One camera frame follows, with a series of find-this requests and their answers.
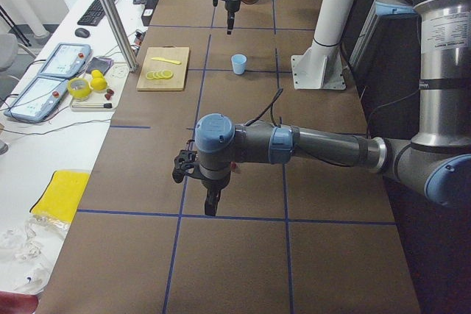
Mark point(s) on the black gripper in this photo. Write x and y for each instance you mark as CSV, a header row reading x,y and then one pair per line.
x,y
214,184
232,4

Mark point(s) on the light blue cup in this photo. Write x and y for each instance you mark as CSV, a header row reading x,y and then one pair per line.
x,y
239,62

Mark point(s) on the yellow plastic knife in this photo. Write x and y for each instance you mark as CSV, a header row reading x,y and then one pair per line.
x,y
165,60

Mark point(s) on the bamboo cutting board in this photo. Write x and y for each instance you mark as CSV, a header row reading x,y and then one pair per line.
x,y
177,82

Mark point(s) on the lemon slice top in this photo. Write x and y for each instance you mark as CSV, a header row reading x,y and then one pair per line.
x,y
167,74

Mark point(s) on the black keyboard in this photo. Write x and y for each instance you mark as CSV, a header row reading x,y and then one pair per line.
x,y
93,15

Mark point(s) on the spare strawberry on desk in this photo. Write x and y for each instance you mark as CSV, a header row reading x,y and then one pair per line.
x,y
109,94

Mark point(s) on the white tray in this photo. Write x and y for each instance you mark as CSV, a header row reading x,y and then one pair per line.
x,y
116,78

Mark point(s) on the yellow lemon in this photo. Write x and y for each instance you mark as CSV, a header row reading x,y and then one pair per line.
x,y
98,84
97,74

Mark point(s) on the black computer mouse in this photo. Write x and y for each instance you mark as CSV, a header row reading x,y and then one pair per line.
x,y
82,33

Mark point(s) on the yellow cloth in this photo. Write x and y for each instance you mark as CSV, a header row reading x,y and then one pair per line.
x,y
62,195

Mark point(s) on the yellow tape roll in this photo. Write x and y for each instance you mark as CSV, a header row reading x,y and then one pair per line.
x,y
79,88

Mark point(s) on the upper teach pendant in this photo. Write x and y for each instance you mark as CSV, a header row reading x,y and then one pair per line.
x,y
66,60

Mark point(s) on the teach pendant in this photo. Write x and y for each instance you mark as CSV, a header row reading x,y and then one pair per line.
x,y
38,100
66,60

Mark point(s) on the clear plastic bag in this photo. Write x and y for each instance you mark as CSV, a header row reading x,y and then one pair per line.
x,y
29,252

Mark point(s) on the lower teach pendant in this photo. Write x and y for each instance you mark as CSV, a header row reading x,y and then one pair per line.
x,y
38,100

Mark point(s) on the white camera mast base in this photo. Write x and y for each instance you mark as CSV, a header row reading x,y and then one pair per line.
x,y
320,68

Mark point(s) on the aluminium frame post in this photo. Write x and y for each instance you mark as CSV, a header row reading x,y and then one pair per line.
x,y
119,33

